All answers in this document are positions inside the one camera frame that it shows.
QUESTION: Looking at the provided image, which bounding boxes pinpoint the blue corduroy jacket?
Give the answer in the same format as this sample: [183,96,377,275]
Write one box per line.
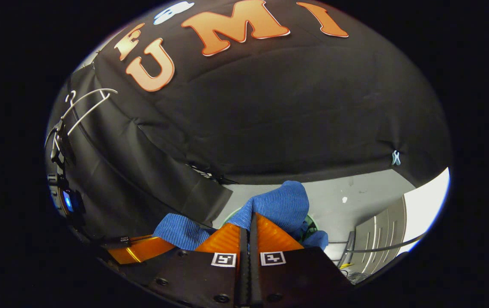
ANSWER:
[153,181,329,251]

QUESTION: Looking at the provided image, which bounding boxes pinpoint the grey panelled cabinet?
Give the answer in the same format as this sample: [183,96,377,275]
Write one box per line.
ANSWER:
[347,196,408,275]

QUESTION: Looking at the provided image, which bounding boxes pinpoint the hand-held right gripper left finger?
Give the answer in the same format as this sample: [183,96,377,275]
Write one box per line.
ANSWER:
[131,222,249,308]

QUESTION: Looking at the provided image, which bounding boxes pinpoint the white plastic hanger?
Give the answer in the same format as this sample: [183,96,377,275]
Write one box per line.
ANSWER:
[62,88,119,137]

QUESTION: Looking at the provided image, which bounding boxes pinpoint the grey metal stand leg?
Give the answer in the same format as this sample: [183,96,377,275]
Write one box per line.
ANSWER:
[337,231,356,268]

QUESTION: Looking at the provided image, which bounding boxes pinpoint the black cable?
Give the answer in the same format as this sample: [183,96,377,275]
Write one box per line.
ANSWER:
[328,233,426,254]

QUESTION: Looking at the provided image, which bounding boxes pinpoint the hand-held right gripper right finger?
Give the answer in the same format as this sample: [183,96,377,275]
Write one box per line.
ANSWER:
[250,213,355,308]

